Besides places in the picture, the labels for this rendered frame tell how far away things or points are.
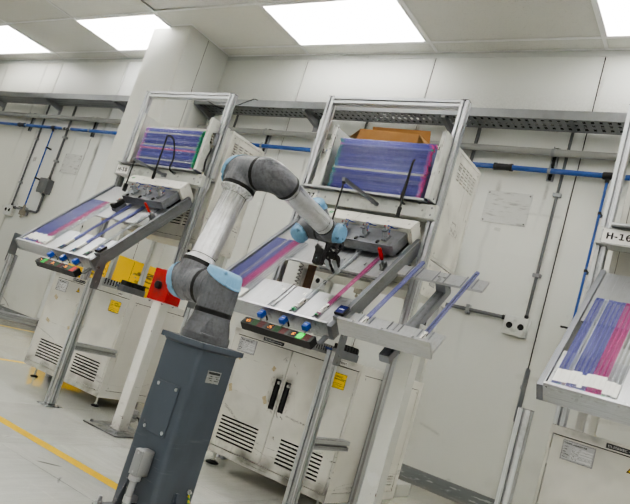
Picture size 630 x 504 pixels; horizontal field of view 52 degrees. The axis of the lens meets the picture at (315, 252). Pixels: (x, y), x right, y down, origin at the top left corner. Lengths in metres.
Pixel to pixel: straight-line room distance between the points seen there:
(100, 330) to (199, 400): 1.81
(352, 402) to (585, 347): 0.94
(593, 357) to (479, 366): 2.07
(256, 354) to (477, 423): 1.73
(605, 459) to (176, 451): 1.35
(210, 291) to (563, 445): 1.27
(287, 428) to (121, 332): 1.20
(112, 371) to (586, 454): 2.36
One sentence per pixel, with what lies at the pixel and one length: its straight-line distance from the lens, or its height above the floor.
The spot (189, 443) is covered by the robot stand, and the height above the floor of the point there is 0.26.
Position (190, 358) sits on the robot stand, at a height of 0.50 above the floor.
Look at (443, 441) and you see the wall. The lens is 4.26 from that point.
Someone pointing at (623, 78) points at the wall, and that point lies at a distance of 4.63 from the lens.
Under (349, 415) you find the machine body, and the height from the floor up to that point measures 0.41.
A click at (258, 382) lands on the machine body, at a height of 0.41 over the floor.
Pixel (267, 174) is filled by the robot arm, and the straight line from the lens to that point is 2.11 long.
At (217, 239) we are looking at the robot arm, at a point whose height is 0.87.
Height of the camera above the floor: 0.63
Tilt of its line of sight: 8 degrees up
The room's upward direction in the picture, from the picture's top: 17 degrees clockwise
